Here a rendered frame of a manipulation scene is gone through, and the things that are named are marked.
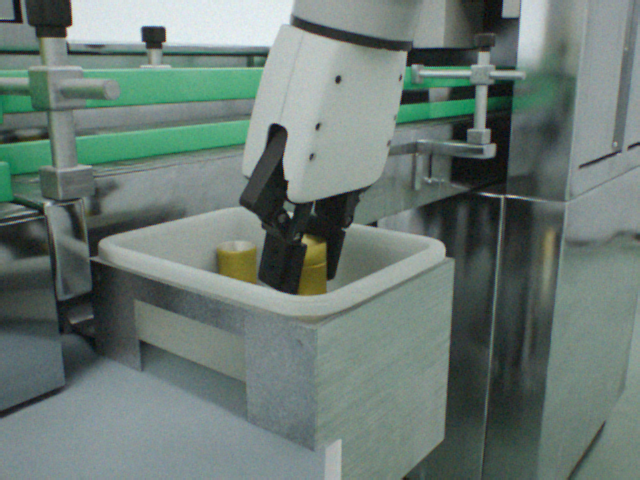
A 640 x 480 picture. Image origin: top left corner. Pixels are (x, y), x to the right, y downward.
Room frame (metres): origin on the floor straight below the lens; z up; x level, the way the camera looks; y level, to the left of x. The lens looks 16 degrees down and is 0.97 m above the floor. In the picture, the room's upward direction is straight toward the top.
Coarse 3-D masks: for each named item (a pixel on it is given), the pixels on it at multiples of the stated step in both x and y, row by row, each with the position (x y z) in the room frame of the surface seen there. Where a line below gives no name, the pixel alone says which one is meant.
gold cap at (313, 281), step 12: (312, 240) 0.43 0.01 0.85; (324, 240) 0.43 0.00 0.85; (312, 252) 0.41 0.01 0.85; (324, 252) 0.42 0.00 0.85; (312, 264) 0.41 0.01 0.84; (324, 264) 0.42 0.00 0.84; (312, 276) 0.41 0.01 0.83; (324, 276) 0.42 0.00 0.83; (300, 288) 0.41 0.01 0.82; (312, 288) 0.41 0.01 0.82; (324, 288) 0.42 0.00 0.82
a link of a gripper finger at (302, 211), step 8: (280, 184) 0.41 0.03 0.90; (280, 192) 0.40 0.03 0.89; (280, 200) 0.41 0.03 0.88; (288, 200) 0.40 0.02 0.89; (296, 208) 0.39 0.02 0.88; (304, 208) 0.39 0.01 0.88; (296, 216) 0.39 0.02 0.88; (304, 216) 0.39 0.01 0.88; (296, 224) 0.39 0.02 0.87; (304, 224) 0.40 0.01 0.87; (288, 232) 0.39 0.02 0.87; (296, 232) 0.39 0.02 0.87; (304, 232) 0.40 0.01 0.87; (288, 240) 0.39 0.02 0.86; (296, 240) 0.39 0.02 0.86
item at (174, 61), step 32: (512, 32) 1.77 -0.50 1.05; (0, 64) 0.70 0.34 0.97; (32, 64) 0.73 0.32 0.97; (96, 64) 0.80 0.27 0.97; (128, 64) 0.83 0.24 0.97; (192, 64) 0.92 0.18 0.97; (224, 64) 0.96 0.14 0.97; (256, 64) 1.00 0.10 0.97; (416, 64) 1.38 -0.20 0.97; (448, 64) 1.49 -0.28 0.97; (512, 64) 1.78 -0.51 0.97
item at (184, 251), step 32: (160, 224) 0.52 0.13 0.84; (192, 224) 0.53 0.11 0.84; (224, 224) 0.56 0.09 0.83; (256, 224) 0.57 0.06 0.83; (352, 224) 0.52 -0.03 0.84; (128, 256) 0.43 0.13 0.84; (160, 256) 0.50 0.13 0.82; (192, 256) 0.53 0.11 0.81; (256, 256) 0.57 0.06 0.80; (352, 256) 0.51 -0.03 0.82; (384, 256) 0.49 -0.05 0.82; (416, 256) 0.42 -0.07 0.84; (224, 288) 0.37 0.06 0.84; (256, 288) 0.36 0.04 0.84; (352, 288) 0.36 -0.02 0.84; (384, 288) 0.38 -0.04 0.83; (320, 320) 0.35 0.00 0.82
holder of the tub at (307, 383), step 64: (64, 320) 0.50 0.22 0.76; (128, 320) 0.44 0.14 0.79; (192, 320) 0.40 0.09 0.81; (256, 320) 0.36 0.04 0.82; (384, 320) 0.39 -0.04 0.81; (448, 320) 0.46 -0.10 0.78; (192, 384) 0.40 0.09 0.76; (256, 384) 0.36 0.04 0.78; (320, 384) 0.33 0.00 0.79; (384, 384) 0.39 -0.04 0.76
